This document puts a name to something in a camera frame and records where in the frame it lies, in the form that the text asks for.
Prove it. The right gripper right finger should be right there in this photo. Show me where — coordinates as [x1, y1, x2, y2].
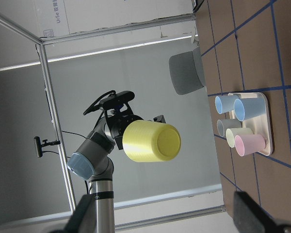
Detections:
[233, 191, 291, 233]

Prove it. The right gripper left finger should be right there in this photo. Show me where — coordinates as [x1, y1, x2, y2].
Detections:
[50, 194, 97, 233]

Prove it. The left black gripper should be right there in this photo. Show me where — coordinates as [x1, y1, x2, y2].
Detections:
[104, 101, 166, 150]

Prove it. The yellow plastic cup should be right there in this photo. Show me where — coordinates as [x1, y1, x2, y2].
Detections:
[122, 120, 181, 162]

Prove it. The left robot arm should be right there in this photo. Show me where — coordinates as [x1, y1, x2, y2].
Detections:
[65, 100, 166, 233]

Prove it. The pink plastic cup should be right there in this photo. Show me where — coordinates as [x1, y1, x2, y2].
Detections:
[235, 134, 266, 156]

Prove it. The cream plastic cup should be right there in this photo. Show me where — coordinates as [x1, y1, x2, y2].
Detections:
[226, 127, 254, 148]

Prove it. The grey plastic cup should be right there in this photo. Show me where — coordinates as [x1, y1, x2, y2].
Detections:
[217, 119, 242, 137]

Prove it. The blue cup near grey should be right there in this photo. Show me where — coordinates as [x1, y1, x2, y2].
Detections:
[215, 95, 239, 114]

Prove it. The blue cup near pink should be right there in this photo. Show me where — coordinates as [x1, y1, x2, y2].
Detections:
[234, 98, 266, 121]

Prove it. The grey chair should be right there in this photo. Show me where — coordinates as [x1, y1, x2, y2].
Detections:
[169, 47, 206, 95]

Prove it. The cream plastic tray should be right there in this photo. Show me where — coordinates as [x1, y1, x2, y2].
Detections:
[228, 92, 273, 156]

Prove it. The side camera on mount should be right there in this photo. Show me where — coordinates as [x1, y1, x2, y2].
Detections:
[33, 136, 61, 158]

